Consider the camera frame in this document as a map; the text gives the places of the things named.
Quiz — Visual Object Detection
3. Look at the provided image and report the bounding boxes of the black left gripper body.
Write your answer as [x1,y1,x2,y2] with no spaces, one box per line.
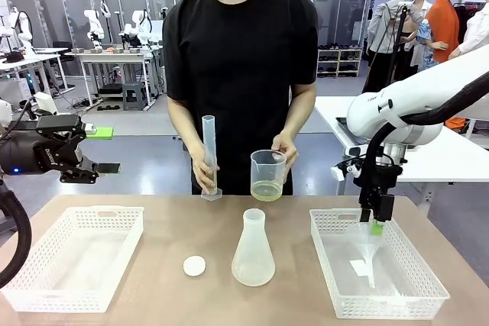
[0,133,85,176]

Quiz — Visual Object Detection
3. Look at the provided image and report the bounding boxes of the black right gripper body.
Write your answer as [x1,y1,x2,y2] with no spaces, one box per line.
[358,166,403,209]

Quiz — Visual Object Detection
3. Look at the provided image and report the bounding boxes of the clear plastic funnel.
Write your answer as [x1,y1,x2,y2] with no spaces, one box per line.
[345,221,384,290]

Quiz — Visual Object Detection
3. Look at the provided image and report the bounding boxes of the clear plastic beaker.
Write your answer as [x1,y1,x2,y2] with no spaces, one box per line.
[250,149,288,202]

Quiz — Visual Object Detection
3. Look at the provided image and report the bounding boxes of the translucent plastic conical flask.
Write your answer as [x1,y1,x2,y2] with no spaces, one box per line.
[231,208,277,288]

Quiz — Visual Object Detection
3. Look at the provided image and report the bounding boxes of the clear plastic graduated cylinder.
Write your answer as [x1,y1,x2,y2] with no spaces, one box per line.
[201,115,223,202]

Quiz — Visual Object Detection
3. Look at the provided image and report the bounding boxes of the round white flask cap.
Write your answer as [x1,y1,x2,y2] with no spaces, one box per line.
[183,254,207,277]

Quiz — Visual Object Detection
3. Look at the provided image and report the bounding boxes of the person's right forearm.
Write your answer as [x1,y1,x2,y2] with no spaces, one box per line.
[167,95,204,151]

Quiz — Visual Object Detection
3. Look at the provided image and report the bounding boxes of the person's left hand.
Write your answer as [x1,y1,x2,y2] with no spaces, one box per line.
[271,131,300,175]

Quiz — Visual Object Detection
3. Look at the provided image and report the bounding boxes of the person's right hand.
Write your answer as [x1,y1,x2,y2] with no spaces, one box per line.
[190,141,222,192]

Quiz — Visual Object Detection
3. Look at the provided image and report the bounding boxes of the small white paper label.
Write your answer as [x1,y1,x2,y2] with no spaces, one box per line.
[348,259,374,278]

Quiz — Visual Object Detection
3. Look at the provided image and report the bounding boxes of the white side table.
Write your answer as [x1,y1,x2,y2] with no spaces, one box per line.
[313,95,489,205]

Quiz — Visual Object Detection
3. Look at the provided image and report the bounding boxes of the white desk with black items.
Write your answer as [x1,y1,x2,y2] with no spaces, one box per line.
[0,47,76,96]

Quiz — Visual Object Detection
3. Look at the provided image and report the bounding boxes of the white perforated plastic basket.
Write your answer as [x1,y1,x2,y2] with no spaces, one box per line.
[0,206,145,314]
[309,208,452,321]

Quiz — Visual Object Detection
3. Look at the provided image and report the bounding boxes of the grey plastic stool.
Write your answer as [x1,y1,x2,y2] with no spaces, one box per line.
[121,82,149,112]

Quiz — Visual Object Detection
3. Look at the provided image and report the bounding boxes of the long white lab desk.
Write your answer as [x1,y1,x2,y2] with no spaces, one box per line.
[63,47,166,110]

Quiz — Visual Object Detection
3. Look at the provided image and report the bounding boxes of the wooden shoe rack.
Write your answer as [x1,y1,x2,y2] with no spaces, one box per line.
[316,46,364,79]

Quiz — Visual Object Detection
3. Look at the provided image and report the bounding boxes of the background person in floral dress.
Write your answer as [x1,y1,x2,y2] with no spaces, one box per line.
[404,0,441,73]

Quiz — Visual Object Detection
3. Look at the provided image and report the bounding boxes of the mannequin in grey shirt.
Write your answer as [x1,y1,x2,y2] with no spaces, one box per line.
[366,0,426,95]

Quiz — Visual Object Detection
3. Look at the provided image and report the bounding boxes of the mannequin in orange shirt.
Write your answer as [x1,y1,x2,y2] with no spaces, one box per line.
[425,0,465,64]

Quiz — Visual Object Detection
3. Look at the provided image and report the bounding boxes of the mannequin white shirt orange trousers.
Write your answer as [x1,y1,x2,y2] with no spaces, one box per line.
[445,3,489,131]

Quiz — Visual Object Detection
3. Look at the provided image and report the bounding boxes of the person in black t-shirt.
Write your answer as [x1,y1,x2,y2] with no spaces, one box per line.
[162,0,320,196]

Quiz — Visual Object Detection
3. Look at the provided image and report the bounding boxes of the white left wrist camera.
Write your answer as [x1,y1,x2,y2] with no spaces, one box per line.
[33,92,59,114]

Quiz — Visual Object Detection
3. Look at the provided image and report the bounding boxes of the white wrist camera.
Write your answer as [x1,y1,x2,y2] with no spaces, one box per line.
[33,92,59,114]
[329,145,368,182]

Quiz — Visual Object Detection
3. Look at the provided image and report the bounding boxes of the thin black left wrist cable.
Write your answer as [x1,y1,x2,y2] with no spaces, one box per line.
[0,98,38,143]

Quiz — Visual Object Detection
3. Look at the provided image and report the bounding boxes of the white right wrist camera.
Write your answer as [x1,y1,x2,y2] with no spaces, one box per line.
[329,145,368,182]

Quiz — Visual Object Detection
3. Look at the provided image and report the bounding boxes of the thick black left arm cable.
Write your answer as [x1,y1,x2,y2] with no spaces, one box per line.
[0,179,33,290]

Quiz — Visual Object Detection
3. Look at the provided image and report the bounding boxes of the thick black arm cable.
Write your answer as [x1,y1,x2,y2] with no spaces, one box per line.
[358,72,489,199]
[0,179,33,290]

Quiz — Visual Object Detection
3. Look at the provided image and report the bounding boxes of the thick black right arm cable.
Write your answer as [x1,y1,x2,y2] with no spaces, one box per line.
[358,72,489,199]

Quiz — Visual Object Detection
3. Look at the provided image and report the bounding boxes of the black camera tripod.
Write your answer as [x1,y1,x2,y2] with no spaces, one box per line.
[381,2,409,95]

